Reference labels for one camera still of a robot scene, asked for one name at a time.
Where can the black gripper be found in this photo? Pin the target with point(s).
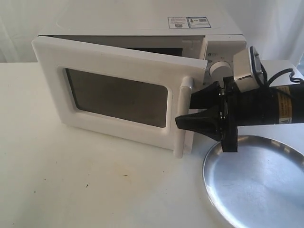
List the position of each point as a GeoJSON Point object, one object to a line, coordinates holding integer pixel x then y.
{"type": "Point", "coordinates": [216, 122]}

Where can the white microwave door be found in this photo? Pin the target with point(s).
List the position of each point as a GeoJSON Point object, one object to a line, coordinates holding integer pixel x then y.
{"type": "Point", "coordinates": [126, 93]}

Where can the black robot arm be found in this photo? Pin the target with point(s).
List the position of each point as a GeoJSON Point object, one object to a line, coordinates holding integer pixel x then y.
{"type": "Point", "coordinates": [270, 105]}

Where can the upper white microwave knob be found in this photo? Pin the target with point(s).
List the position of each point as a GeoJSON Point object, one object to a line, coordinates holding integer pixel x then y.
{"type": "Point", "coordinates": [221, 68]}

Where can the white microwave oven body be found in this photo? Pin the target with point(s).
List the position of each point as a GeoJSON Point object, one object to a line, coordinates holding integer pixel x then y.
{"type": "Point", "coordinates": [204, 33]}

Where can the round metal plate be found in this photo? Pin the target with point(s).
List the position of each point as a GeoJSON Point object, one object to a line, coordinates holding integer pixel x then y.
{"type": "Point", "coordinates": [259, 186]}

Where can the white backdrop curtain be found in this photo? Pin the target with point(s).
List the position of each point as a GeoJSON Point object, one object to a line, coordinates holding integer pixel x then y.
{"type": "Point", "coordinates": [274, 27]}

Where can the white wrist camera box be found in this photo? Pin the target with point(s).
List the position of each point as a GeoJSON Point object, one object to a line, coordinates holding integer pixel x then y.
{"type": "Point", "coordinates": [248, 71]}

